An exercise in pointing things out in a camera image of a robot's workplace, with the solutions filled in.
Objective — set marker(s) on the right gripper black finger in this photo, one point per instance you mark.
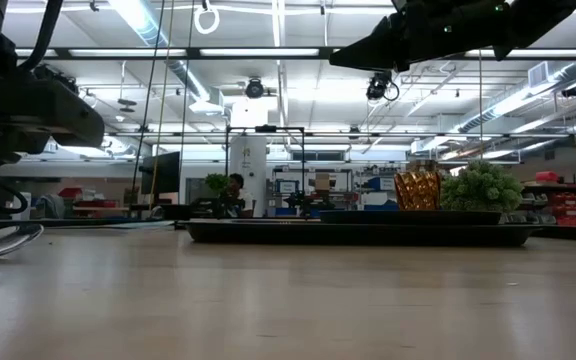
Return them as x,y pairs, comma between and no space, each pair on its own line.
378,47

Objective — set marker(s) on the amber glass cup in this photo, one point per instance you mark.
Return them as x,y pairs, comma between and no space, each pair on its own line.
418,191

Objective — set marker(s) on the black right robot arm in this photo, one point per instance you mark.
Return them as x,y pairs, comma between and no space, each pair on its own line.
543,17

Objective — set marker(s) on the black rectangular tray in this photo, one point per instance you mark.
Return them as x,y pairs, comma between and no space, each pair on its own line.
268,235

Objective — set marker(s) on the black monitor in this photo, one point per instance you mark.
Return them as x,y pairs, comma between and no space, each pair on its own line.
163,172

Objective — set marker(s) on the small green artificial plant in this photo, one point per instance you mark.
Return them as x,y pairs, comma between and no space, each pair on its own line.
483,187

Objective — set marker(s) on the background green plant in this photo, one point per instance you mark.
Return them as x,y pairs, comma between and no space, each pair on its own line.
215,182

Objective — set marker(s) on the white pillar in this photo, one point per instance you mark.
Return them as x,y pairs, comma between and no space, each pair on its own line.
255,165

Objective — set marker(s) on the person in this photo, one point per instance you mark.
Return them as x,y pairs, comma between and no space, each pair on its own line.
238,192

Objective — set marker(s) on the red storage bin shelf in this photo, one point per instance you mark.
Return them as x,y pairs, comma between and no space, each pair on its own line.
575,205

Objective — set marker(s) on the black overhead camera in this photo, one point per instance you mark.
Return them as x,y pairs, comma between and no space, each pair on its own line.
379,85

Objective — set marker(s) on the black ceiling camera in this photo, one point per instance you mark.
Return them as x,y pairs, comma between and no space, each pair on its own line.
254,88

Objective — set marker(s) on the black background rig frame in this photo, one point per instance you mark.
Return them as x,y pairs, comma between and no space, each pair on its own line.
265,128

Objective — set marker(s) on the black aluminium rig frame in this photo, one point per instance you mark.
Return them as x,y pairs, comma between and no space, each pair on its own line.
193,52

